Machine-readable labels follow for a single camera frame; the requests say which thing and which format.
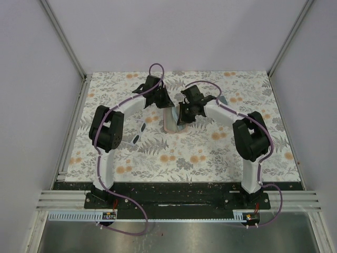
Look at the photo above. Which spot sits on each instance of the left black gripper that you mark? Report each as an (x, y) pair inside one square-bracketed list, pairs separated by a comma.
[(167, 103)]

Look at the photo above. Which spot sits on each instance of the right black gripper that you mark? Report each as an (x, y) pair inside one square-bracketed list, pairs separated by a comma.
[(182, 119)]

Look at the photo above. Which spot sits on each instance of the blue cloth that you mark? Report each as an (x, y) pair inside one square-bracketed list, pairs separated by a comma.
[(173, 116)]

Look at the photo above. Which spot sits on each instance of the blue-grey glasses case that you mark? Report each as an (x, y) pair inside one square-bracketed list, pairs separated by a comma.
[(221, 100)]

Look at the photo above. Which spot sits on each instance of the pink glasses case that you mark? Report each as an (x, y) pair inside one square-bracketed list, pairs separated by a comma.
[(165, 121)]

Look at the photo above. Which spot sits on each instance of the white sunglasses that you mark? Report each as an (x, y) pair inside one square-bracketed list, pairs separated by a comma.
[(137, 137)]

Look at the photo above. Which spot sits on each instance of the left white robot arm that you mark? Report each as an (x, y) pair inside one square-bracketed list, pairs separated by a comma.
[(106, 130)]

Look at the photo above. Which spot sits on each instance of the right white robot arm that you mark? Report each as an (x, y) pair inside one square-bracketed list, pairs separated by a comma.
[(251, 137)]

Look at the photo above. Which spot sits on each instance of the floral table mat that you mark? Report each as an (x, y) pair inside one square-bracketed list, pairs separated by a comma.
[(204, 152)]

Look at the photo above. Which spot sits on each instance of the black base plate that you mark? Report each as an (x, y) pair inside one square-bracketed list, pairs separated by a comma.
[(176, 201)]

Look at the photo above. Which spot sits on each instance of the right white cable duct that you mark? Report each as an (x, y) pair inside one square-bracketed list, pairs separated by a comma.
[(241, 215)]

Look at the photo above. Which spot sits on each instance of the white cable duct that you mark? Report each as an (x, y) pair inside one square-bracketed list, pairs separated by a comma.
[(241, 215), (94, 216)]

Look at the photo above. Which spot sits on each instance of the left white cable duct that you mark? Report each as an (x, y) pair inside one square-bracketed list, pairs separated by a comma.
[(94, 216)]

